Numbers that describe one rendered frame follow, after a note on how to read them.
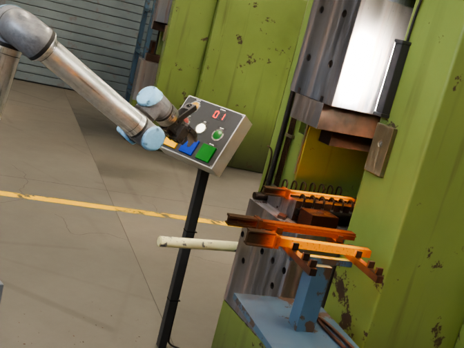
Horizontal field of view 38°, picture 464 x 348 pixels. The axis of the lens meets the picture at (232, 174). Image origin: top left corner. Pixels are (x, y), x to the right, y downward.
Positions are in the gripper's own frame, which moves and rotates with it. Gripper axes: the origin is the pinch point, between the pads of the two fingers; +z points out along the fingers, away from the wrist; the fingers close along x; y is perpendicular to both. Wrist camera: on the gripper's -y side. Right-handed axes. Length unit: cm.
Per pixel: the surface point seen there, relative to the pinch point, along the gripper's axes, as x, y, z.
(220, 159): 6.9, 0.6, 13.0
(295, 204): 53, 7, 6
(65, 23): -641, -196, 363
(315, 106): 49, -25, -10
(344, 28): 53, -50, -27
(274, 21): -259, -247, 307
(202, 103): -17.0, -19.6, 11.1
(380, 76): 65, -45, -9
